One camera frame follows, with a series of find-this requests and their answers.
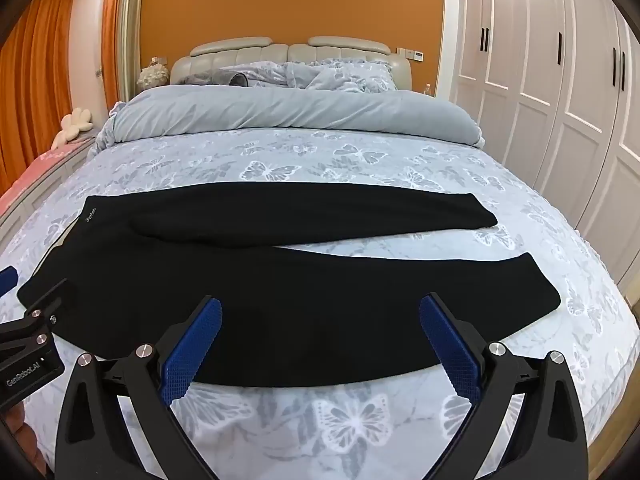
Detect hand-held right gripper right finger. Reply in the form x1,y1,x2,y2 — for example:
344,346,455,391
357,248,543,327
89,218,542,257
419,292,601,480

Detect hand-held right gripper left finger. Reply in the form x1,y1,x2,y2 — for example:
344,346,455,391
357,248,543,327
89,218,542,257
55,296,223,480

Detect bed with butterfly sheet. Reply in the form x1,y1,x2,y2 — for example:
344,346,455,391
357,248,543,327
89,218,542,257
0,127,640,480

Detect white coral ornament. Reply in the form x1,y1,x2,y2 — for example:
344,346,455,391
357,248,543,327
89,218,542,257
137,62,171,92

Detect white flower plush toy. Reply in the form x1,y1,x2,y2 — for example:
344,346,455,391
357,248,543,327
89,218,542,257
56,108,95,147

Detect pink blanket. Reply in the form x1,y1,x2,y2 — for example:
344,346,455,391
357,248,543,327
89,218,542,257
0,132,98,211

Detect grey duvet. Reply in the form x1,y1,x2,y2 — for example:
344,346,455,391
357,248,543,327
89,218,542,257
94,82,487,153

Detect grey butterfly print pillow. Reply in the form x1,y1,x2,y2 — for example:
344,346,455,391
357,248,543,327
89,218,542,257
220,60,312,89
300,59,399,95

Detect orange curtain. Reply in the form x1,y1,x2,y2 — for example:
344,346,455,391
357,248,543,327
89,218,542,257
102,0,127,111
0,0,77,193

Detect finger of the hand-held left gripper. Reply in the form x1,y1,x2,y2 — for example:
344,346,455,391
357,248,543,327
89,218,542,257
0,280,78,356
0,267,19,300

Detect white panelled wardrobe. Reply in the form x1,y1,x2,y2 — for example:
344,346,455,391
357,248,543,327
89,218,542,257
449,0,640,306

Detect black pants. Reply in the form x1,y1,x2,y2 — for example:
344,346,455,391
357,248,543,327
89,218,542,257
16,181,562,388

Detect beige padded headboard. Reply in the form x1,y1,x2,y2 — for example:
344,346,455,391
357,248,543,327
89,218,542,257
170,36,413,92

